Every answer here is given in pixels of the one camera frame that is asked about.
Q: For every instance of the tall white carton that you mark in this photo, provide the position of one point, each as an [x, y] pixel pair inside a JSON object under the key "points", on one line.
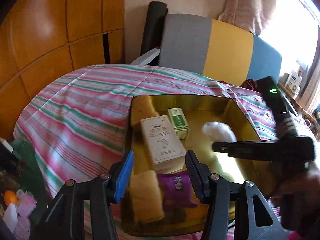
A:
{"points": [[162, 142]]}

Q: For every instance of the green cloth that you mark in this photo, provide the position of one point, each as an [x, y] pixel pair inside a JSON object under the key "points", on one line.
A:
{"points": [[32, 170]]}

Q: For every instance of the pink patterned curtain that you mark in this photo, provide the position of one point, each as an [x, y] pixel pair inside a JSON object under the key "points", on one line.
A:
{"points": [[247, 5]]}

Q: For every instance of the dark red cloth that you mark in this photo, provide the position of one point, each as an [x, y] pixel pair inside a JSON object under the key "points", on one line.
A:
{"points": [[248, 83]]}

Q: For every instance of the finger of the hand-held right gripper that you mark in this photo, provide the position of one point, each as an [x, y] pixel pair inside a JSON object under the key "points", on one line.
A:
{"points": [[262, 150]]}

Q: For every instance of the purple sachet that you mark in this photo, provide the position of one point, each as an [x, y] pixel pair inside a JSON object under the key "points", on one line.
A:
{"points": [[176, 188]]}

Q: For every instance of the striped tablecloth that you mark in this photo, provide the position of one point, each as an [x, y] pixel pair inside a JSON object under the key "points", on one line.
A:
{"points": [[75, 110]]}

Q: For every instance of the wooden wardrobe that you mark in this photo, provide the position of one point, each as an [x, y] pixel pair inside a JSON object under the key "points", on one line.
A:
{"points": [[50, 35]]}

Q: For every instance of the pink plastic item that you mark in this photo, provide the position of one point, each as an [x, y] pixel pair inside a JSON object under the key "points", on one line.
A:
{"points": [[26, 202]]}

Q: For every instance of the person's right hand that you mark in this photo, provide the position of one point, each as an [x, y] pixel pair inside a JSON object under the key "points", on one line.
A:
{"points": [[297, 180]]}

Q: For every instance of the white box with blue label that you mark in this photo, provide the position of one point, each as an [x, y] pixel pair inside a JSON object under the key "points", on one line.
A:
{"points": [[293, 81]]}

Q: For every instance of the small green carton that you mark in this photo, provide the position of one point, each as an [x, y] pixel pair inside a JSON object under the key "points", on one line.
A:
{"points": [[178, 122]]}

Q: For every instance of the gold tin box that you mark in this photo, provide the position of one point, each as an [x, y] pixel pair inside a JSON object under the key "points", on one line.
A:
{"points": [[225, 115]]}

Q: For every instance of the orange ball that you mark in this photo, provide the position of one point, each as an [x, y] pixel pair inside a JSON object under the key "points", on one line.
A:
{"points": [[11, 197]]}

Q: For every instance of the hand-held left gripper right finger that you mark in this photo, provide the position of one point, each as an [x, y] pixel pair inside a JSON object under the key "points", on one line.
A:
{"points": [[196, 177]]}

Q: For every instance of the black rolled mat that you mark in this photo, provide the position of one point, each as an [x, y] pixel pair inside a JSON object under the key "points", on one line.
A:
{"points": [[152, 27]]}

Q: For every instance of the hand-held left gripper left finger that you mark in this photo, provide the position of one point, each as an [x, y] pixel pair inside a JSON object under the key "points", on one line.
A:
{"points": [[123, 177]]}

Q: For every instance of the white fluffy ball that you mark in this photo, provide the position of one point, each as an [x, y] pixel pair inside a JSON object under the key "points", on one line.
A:
{"points": [[220, 132]]}

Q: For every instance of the grey yellow blue chair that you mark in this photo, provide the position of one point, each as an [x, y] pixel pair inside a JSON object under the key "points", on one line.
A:
{"points": [[225, 47]]}

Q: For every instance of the wooden side shelf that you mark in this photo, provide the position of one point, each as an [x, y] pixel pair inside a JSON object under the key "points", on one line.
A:
{"points": [[297, 105]]}

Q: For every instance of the yellow sponge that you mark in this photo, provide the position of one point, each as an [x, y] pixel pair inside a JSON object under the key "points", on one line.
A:
{"points": [[146, 110], [146, 195]]}

